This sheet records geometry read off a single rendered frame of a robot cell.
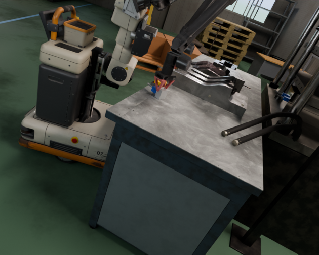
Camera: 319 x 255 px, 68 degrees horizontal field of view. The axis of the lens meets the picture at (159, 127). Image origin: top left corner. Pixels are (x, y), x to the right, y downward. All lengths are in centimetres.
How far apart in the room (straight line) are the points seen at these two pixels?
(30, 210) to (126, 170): 70
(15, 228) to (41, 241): 15
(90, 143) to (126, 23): 82
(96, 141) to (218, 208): 97
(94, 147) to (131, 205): 61
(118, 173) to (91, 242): 50
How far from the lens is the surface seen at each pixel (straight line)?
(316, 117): 214
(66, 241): 153
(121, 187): 124
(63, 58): 156
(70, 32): 168
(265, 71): 624
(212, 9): 131
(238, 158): 109
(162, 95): 128
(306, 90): 163
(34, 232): 156
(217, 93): 150
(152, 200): 120
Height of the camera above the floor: 131
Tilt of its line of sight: 30 degrees down
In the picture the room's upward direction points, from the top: 21 degrees clockwise
